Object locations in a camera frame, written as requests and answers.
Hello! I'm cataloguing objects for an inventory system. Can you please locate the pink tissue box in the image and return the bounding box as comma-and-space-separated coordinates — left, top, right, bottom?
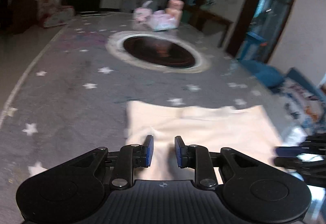
133, 0, 152, 24

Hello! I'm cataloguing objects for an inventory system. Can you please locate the dark wooden side table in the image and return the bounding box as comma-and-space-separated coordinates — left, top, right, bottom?
188, 8, 233, 48

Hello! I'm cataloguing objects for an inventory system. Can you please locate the blue sofa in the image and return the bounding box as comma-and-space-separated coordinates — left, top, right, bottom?
239, 60, 325, 102

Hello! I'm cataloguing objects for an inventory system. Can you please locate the round black induction cooktop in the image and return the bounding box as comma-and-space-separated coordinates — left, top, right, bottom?
106, 31, 210, 74

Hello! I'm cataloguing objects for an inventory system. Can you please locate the polka dot play tent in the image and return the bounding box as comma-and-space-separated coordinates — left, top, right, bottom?
37, 0, 75, 29

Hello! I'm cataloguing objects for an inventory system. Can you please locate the grey star pattern tablecloth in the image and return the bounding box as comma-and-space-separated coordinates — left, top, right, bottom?
0, 11, 326, 224

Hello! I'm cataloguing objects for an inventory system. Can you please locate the pink wet wipes pack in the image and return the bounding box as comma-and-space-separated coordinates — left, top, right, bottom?
147, 10, 177, 31

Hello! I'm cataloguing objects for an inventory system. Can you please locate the cream garment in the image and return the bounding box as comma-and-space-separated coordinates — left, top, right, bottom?
126, 101, 282, 180

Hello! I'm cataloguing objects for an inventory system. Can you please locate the pink thermos bottle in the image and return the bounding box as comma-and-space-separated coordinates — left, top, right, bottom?
165, 0, 184, 27

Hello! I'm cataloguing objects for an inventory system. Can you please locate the butterfly print cushion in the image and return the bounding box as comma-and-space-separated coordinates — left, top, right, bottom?
280, 78, 325, 136

